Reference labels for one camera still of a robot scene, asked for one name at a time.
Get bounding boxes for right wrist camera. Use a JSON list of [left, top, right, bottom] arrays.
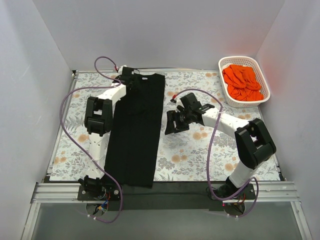
[[170, 93, 215, 114]]

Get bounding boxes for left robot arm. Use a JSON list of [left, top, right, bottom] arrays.
[[79, 70, 135, 200]]

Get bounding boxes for orange t shirt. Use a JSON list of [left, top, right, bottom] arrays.
[[222, 64, 264, 102]]

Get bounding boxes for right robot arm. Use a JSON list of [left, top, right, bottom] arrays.
[[165, 104, 277, 201]]

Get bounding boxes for aluminium front rail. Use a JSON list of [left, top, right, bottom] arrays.
[[31, 181, 301, 204]]

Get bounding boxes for black t shirt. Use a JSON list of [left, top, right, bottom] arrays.
[[104, 73, 165, 188]]

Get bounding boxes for purple cable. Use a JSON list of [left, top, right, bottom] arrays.
[[59, 56, 124, 224], [172, 87, 260, 220]]

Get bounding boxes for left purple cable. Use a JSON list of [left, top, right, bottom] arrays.
[[59, 56, 124, 224]]

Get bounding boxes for aluminium back rail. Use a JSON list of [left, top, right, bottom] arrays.
[[71, 67, 219, 75]]

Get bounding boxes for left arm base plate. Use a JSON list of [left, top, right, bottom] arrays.
[[77, 184, 121, 201]]

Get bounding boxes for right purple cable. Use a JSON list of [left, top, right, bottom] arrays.
[[172, 87, 260, 220]]

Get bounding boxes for white perforated plastic basket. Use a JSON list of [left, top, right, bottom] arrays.
[[218, 56, 271, 108]]

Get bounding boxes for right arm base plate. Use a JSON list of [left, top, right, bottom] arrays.
[[205, 183, 256, 201]]

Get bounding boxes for aluminium rail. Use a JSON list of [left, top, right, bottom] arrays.
[[71, 67, 219, 75], [31, 181, 301, 204]]

